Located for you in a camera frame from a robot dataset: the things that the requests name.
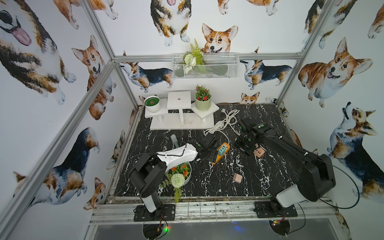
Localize orange power strip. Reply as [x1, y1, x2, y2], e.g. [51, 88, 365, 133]
[212, 143, 231, 165]

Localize teal plug adapter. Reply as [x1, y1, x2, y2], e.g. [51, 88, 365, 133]
[218, 144, 228, 156]

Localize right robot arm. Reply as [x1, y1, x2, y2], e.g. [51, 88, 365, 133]
[236, 118, 340, 212]

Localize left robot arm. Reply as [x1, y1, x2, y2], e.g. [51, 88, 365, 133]
[126, 134, 217, 214]

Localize flower pot with white bloom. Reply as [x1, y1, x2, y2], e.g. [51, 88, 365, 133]
[159, 162, 192, 203]

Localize white tiered display stand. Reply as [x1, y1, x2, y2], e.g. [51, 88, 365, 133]
[140, 91, 219, 130]

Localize green pot red flowers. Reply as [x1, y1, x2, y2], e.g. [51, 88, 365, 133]
[195, 85, 212, 111]

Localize white pot green top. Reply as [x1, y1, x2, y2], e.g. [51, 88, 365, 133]
[144, 95, 162, 114]

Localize fern and white flower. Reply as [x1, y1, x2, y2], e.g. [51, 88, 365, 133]
[183, 39, 205, 75]

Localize white cable bundle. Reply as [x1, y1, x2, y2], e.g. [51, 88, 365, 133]
[203, 108, 241, 145]

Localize white wire wall basket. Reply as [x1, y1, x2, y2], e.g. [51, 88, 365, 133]
[172, 53, 240, 80]

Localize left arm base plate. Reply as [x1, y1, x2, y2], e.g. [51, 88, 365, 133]
[134, 204, 176, 222]

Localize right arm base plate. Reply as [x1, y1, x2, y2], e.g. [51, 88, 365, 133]
[254, 201, 298, 218]

